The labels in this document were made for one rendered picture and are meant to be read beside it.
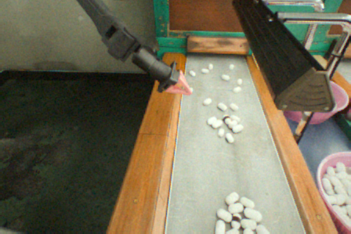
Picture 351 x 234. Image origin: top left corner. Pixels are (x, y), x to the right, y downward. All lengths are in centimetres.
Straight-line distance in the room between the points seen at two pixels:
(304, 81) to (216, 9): 80
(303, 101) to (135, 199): 41
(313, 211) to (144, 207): 37
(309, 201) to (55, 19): 222
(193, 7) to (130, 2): 103
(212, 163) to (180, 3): 73
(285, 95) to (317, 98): 4
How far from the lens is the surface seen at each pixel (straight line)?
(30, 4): 241
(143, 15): 204
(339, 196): 69
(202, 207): 57
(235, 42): 109
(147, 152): 63
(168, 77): 62
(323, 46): 128
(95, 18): 67
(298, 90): 34
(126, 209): 55
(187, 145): 67
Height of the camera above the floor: 125
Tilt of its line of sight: 37 degrees down
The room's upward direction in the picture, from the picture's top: straight up
